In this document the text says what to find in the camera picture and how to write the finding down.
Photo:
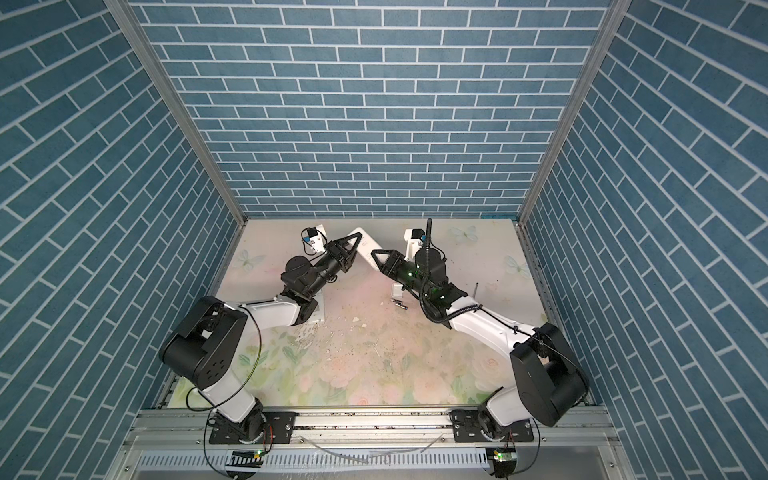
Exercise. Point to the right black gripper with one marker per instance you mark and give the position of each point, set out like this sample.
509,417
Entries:
395,263

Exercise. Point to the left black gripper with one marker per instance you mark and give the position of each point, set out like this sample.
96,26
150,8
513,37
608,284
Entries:
341,260

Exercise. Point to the white battery cover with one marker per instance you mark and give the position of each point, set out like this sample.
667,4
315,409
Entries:
397,291

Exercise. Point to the grey white remote control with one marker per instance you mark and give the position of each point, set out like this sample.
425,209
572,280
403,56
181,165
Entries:
366,247

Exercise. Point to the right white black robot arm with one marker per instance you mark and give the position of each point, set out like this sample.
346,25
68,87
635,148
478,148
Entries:
548,381

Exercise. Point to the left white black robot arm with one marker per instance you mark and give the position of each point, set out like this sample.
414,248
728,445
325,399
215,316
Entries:
203,346

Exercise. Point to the right controller board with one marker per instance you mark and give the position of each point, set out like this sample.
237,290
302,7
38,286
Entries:
502,461

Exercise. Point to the controller board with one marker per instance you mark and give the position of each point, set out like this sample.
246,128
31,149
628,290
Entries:
502,461
243,465

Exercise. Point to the left controller board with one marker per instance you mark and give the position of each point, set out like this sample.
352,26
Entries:
243,465

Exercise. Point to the white vented strip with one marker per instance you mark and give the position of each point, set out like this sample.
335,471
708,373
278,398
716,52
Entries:
312,460

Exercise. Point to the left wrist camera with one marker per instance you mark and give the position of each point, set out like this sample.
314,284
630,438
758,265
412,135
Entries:
314,240

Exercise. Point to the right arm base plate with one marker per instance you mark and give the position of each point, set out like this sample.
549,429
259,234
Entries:
474,426

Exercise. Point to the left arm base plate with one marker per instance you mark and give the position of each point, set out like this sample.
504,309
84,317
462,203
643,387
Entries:
261,428

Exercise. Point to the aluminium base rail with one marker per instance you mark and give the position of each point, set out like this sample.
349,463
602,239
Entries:
388,430

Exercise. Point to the left aluminium corner post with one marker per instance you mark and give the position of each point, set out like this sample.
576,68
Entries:
130,27

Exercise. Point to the aluminium corner post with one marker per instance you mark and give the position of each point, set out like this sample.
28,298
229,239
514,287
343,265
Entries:
596,55
130,27

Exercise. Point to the right aluminium corner post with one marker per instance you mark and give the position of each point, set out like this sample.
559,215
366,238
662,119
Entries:
596,55

